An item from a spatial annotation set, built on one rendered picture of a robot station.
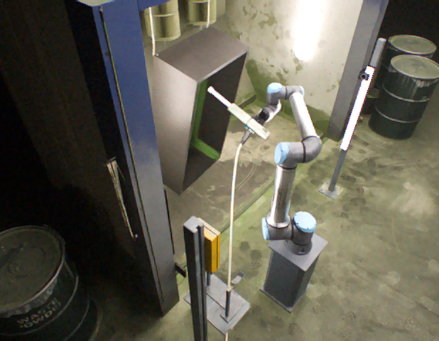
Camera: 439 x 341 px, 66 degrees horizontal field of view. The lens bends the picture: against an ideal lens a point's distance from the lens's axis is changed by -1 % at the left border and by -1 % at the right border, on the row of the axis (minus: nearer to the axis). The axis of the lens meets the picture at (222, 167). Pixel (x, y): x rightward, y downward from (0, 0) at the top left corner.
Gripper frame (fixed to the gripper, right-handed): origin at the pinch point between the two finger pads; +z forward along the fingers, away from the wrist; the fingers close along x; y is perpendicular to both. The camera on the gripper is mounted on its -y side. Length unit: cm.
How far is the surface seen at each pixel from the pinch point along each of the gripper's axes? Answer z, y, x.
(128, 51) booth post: 75, -59, 43
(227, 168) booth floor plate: -85, 146, 8
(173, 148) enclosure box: 8, 59, 38
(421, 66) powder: -280, 12, -83
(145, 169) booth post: 76, -5, 20
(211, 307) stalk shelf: 85, 43, -52
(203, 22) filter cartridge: -144, 61, 127
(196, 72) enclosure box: 3.1, -9.4, 46.8
